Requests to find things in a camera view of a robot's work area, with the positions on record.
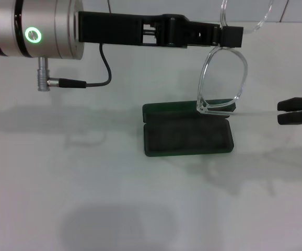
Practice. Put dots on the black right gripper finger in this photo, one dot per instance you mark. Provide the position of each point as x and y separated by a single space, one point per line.
294 119
294 104

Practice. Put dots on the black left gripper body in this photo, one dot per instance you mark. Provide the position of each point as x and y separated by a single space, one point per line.
114 27

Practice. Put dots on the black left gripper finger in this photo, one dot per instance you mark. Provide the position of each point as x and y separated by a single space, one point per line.
232 38

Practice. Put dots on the transparent plastic glasses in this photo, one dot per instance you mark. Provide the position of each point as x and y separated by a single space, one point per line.
224 78

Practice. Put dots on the green glasses case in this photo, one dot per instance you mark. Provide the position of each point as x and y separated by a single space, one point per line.
187 141

